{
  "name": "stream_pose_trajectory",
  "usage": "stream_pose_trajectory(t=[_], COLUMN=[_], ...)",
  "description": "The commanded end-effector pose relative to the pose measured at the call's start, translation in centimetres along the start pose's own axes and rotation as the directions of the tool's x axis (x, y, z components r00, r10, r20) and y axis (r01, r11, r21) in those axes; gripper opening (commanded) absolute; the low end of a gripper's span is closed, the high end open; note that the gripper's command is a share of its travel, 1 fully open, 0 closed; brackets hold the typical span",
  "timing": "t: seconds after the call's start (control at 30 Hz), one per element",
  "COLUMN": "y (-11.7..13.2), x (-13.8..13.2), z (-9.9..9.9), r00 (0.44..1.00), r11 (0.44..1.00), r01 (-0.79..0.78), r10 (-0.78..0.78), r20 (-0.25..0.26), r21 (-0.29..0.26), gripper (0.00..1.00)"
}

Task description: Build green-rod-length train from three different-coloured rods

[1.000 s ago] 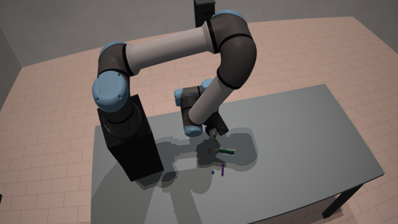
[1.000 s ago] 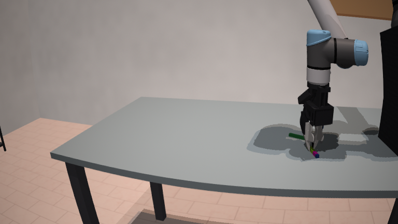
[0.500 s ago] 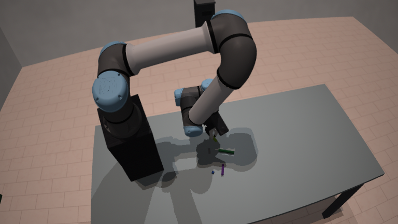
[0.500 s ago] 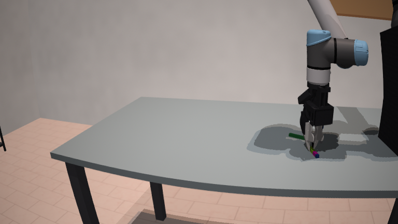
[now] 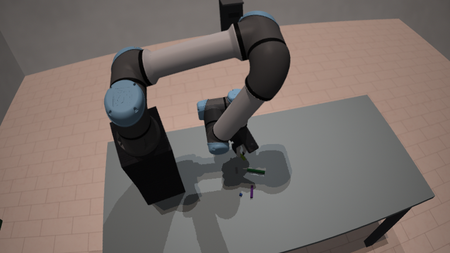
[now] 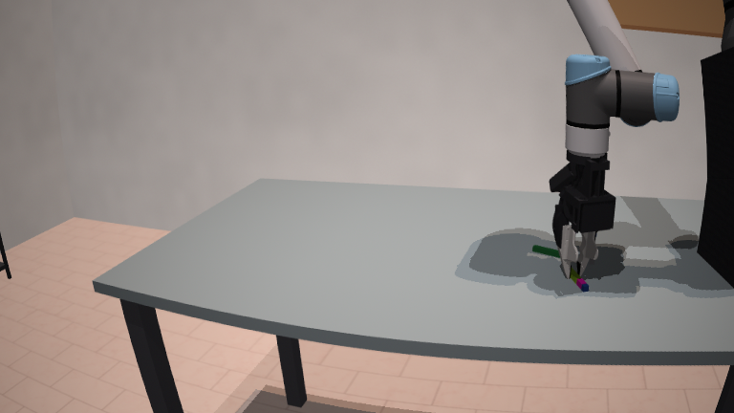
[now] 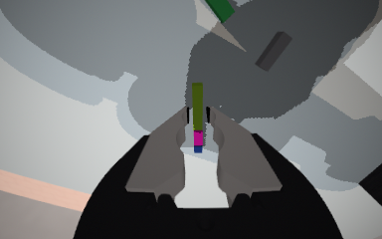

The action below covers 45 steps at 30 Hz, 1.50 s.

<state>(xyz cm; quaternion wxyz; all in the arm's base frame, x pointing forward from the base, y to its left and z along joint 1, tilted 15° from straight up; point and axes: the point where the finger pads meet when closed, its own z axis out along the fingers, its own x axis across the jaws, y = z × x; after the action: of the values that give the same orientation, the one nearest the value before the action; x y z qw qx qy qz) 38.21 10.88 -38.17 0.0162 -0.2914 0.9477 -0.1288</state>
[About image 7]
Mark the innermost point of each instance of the small magenta block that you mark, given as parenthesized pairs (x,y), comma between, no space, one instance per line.
(198,137)

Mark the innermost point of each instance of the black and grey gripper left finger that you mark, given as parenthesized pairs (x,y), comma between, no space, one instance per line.
(153,166)

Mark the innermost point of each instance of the small blue block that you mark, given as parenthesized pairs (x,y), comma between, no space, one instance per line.
(197,148)

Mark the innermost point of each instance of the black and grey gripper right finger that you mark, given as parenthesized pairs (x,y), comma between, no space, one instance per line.
(248,164)

